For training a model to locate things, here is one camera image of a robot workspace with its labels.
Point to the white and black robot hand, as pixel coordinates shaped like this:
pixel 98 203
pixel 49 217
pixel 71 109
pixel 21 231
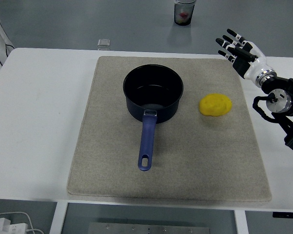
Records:
pixel 252 67

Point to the yellow potato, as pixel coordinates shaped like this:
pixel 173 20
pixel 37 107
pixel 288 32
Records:
pixel 215 104

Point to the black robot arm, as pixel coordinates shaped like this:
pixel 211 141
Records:
pixel 280 100

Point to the black bin with clear liner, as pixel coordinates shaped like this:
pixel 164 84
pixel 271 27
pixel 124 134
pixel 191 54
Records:
pixel 184 14

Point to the beige fabric mat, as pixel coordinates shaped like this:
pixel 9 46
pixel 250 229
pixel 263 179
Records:
pixel 197 158

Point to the small clear plastic box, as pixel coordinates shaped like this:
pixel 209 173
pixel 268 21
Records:
pixel 104 42

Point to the black table control panel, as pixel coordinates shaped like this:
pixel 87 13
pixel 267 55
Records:
pixel 286 215

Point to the white table leg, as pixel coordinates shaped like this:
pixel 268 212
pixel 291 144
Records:
pixel 241 223
pixel 57 219

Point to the grey metal plate with screws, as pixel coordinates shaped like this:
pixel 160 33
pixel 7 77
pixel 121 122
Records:
pixel 149 229

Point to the white power strip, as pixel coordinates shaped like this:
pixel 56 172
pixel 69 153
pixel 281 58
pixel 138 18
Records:
pixel 13 229

